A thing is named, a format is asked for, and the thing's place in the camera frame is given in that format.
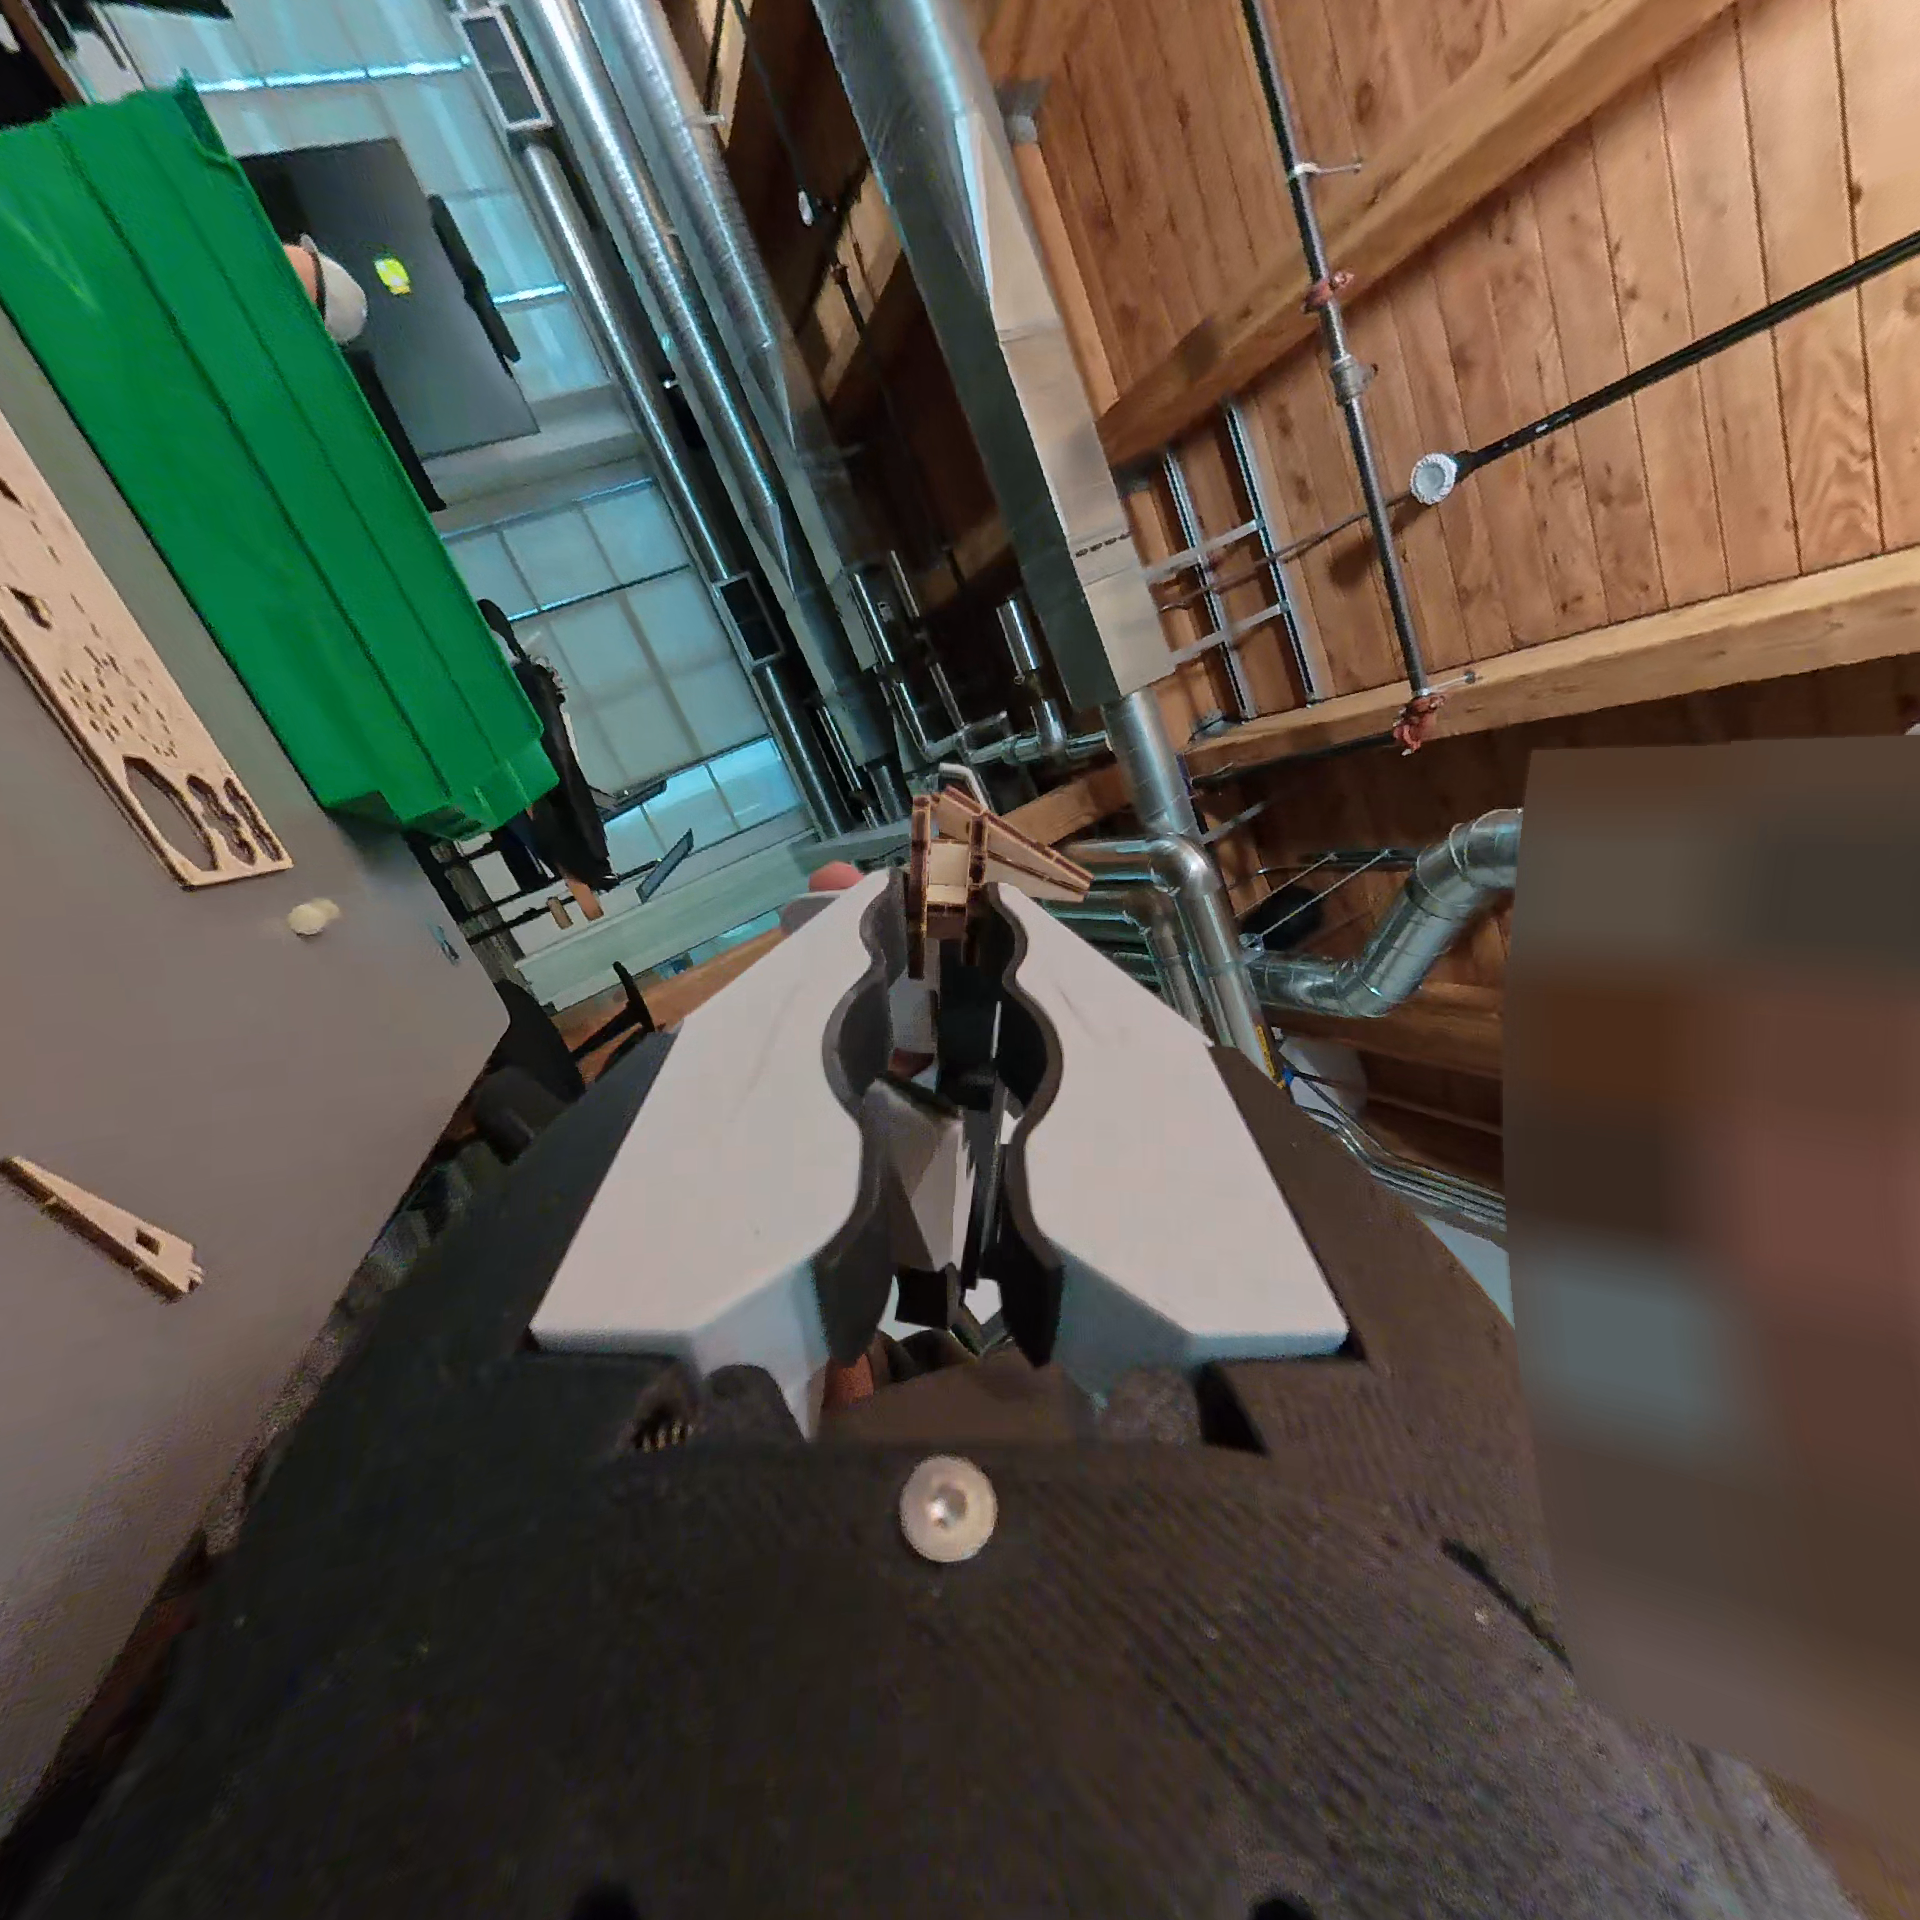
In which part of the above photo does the round spiral metal duct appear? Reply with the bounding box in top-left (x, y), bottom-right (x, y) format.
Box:
top-left (577, 0), bottom-right (901, 753)
top-left (501, 90), bottom-right (850, 844)

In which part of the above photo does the black rod with white cap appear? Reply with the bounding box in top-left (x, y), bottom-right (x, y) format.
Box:
top-left (1406, 232), bottom-right (1920, 508)

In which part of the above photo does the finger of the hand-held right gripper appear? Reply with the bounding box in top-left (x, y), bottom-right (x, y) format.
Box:
top-left (856, 1072), bottom-right (972, 1276)

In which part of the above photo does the wooden gear hub assembly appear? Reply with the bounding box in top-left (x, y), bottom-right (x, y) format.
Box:
top-left (896, 785), bottom-right (1091, 950)

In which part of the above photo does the notched wooden strip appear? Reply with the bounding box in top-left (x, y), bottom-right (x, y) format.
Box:
top-left (0, 1153), bottom-right (205, 1302)

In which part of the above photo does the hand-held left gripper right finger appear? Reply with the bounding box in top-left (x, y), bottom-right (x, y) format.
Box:
top-left (974, 886), bottom-right (1366, 1412)

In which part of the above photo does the wooden sheet with gear parts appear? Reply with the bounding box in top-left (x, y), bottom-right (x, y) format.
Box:
top-left (0, 412), bottom-right (294, 891)

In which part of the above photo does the sprinkler pipe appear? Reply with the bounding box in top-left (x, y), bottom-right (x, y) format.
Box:
top-left (1243, 0), bottom-right (1448, 753)

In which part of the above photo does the vertical silver pipe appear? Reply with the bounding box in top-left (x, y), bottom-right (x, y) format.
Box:
top-left (1100, 690), bottom-right (1264, 1052)

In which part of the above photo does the rectangular metal duct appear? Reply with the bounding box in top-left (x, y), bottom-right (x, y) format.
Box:
top-left (810, 0), bottom-right (1173, 709)

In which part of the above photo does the grey desk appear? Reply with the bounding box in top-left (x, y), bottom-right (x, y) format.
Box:
top-left (0, 302), bottom-right (519, 1817)

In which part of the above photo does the dark wall panel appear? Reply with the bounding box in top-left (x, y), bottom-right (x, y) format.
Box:
top-left (238, 139), bottom-right (542, 467)

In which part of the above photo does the metal cable tray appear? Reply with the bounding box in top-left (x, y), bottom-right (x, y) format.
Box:
top-left (1153, 398), bottom-right (1340, 721)

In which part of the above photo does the green plastic bin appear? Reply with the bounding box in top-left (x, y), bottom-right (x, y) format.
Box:
top-left (0, 84), bottom-right (560, 833)

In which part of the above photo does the silver elbow duct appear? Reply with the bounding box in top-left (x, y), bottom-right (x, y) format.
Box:
top-left (1244, 808), bottom-right (1525, 1024)

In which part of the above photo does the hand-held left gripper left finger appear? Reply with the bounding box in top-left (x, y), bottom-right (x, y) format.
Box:
top-left (527, 875), bottom-right (915, 1412)

